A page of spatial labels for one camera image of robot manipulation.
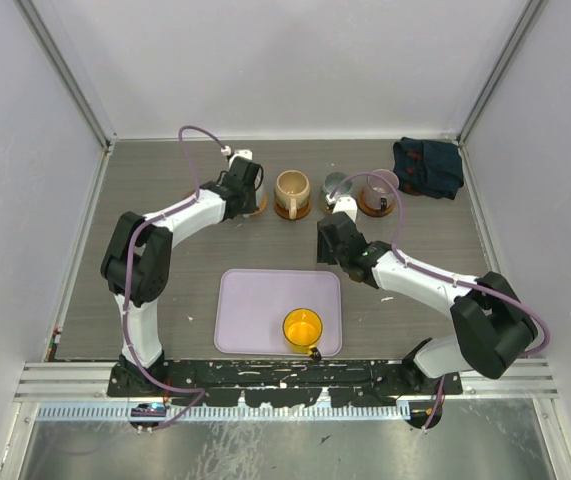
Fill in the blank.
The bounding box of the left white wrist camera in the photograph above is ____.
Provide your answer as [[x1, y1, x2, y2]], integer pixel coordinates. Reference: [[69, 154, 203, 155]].
[[220, 145, 253, 164]]

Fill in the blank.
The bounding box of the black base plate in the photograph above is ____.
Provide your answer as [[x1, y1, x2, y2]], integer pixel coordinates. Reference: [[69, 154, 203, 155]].
[[107, 360, 439, 408]]

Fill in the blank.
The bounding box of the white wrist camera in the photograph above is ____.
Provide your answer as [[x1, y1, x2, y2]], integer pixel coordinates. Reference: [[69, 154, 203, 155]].
[[220, 145, 253, 164], [329, 196, 358, 224]]

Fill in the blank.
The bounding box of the dark blue folded cloth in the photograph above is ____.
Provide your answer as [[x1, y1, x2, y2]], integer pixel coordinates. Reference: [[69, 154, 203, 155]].
[[392, 137, 464, 200]]

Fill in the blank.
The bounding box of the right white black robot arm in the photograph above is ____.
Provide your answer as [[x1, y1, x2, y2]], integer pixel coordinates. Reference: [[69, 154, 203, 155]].
[[317, 212, 539, 394]]

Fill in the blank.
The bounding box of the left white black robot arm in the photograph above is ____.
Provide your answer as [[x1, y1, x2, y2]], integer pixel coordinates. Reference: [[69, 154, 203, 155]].
[[100, 149, 265, 396]]

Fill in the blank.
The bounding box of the slotted cable duct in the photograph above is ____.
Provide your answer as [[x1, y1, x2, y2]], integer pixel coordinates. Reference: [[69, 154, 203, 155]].
[[36, 401, 411, 422]]

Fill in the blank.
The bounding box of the dark wooden coaster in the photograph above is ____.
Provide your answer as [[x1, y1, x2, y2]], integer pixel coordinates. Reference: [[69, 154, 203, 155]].
[[356, 188, 396, 218], [273, 199, 311, 221]]

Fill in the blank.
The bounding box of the lilac plastic tray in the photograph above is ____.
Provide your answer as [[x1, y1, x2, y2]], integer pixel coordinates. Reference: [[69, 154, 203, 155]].
[[214, 269, 343, 357]]

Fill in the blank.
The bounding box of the purple cable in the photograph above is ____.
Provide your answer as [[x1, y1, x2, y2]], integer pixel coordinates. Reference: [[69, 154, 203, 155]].
[[328, 172, 552, 431], [120, 124, 231, 431]]

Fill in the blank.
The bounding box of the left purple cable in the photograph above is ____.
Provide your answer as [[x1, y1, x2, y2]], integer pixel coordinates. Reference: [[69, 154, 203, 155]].
[[120, 124, 231, 431]]

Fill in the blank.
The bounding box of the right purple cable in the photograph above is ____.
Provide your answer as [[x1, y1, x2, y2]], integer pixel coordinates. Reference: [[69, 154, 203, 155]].
[[328, 172, 552, 431]]

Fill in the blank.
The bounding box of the yellow glass mug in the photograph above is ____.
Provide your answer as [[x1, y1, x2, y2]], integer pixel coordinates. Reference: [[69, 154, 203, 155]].
[[282, 308, 323, 363]]

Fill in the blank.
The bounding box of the grey ceramic mug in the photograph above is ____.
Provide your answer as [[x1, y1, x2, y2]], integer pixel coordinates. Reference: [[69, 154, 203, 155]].
[[320, 172, 353, 200]]

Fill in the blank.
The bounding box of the white ceramic mug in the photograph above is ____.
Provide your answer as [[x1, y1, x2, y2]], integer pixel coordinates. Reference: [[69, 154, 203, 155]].
[[255, 185, 267, 209]]

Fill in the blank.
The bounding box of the beige ceramic mug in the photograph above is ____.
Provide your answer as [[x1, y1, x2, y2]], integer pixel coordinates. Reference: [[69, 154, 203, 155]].
[[274, 170, 311, 207]]

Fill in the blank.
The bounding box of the purple glass mug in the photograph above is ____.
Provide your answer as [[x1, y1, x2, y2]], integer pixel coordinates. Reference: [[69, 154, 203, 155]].
[[363, 169, 400, 209]]

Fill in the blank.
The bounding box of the light woven coaster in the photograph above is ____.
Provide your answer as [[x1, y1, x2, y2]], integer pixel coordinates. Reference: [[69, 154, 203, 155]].
[[244, 195, 269, 218], [319, 198, 336, 215]]

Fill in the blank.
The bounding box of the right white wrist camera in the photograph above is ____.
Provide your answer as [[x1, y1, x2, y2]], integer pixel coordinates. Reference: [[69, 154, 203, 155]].
[[329, 196, 358, 224]]

